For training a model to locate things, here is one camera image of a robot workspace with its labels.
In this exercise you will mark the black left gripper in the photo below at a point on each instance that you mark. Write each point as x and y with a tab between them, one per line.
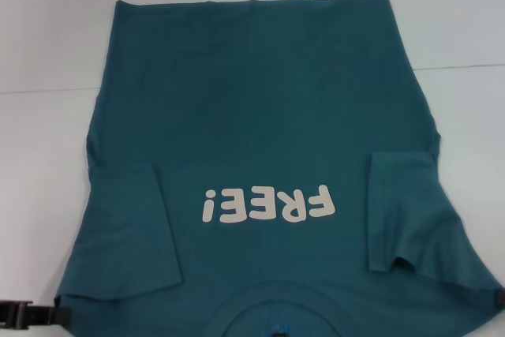
17	313

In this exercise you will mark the teal FREE print T-shirt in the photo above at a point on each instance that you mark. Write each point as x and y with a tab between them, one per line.
256	116

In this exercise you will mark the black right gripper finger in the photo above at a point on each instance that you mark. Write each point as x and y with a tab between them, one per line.
500	296

